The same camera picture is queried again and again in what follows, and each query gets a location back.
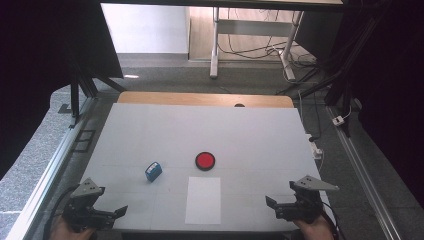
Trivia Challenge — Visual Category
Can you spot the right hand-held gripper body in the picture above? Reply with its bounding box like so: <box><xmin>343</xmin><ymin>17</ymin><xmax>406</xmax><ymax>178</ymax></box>
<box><xmin>275</xmin><ymin>175</ymin><xmax>340</xmax><ymax>225</ymax></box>

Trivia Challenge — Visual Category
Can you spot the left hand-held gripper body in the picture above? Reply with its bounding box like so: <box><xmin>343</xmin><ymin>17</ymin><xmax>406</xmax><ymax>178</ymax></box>
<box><xmin>62</xmin><ymin>177</ymin><xmax>117</xmax><ymax>233</ymax></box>

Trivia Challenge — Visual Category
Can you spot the blue stamp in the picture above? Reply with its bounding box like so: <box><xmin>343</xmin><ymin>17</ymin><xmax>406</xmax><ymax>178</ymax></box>
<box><xmin>144</xmin><ymin>161</ymin><xmax>163</xmax><ymax>183</ymax></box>

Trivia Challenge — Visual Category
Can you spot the white paper sheet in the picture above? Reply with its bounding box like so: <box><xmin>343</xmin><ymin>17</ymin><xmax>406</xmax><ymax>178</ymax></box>
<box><xmin>184</xmin><ymin>176</ymin><xmax>222</xmax><ymax>225</ymax></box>

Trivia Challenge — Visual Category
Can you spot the round red ink pad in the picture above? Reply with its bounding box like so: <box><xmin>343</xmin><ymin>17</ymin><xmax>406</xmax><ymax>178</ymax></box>
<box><xmin>194</xmin><ymin>151</ymin><xmax>216</xmax><ymax>172</ymax></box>

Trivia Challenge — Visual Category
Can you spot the person's right hand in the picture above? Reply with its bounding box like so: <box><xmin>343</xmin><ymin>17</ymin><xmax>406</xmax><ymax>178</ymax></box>
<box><xmin>293</xmin><ymin>214</ymin><xmax>335</xmax><ymax>240</ymax></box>

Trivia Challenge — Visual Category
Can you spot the person's left hand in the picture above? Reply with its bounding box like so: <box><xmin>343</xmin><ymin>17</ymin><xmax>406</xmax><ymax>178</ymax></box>
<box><xmin>49</xmin><ymin>215</ymin><xmax>96</xmax><ymax>240</ymax></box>

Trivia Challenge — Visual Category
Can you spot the white power strip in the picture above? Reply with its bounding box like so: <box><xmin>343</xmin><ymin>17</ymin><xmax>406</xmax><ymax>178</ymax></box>
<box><xmin>305</xmin><ymin>133</ymin><xmax>324</xmax><ymax>161</ymax></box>

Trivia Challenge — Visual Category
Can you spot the white table cover board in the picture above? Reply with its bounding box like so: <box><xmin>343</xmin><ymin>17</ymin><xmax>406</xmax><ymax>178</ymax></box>
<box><xmin>59</xmin><ymin>102</ymin><xmax>332</xmax><ymax>233</ymax></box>

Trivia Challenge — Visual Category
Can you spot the black metal stand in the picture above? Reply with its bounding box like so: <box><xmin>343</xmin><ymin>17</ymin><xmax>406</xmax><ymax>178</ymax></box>
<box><xmin>57</xmin><ymin>46</ymin><xmax>128</xmax><ymax>130</ymax></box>
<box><xmin>275</xmin><ymin>6</ymin><xmax>371</xmax><ymax>138</ymax></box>

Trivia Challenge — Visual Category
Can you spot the black curtain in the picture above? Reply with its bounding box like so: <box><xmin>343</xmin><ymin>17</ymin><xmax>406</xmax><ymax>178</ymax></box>
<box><xmin>0</xmin><ymin>0</ymin><xmax>125</xmax><ymax>179</ymax></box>
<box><xmin>328</xmin><ymin>0</ymin><xmax>424</xmax><ymax>209</ymax></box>

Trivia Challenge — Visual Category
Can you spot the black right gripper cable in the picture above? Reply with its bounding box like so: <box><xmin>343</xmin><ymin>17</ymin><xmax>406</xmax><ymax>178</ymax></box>
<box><xmin>320</xmin><ymin>200</ymin><xmax>341</xmax><ymax>240</ymax></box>

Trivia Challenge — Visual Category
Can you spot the aluminium floor rail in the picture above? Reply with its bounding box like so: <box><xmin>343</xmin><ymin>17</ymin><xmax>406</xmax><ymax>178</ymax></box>
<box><xmin>325</xmin><ymin>105</ymin><xmax>403</xmax><ymax>240</ymax></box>
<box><xmin>5</xmin><ymin>95</ymin><xmax>98</xmax><ymax>240</ymax></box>

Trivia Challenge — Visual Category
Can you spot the tangle of black floor cables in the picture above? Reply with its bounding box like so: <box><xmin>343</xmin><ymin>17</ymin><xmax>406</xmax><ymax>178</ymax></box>
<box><xmin>217</xmin><ymin>8</ymin><xmax>318</xmax><ymax>69</ymax></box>

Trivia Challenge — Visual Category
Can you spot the white metal desk frame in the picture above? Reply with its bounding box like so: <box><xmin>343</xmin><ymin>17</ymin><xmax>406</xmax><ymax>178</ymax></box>
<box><xmin>209</xmin><ymin>6</ymin><xmax>306</xmax><ymax>82</ymax></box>

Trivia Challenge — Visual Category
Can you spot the white wall panel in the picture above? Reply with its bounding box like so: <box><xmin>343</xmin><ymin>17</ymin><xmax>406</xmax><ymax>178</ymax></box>
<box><xmin>100</xmin><ymin>3</ymin><xmax>190</xmax><ymax>55</ymax></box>

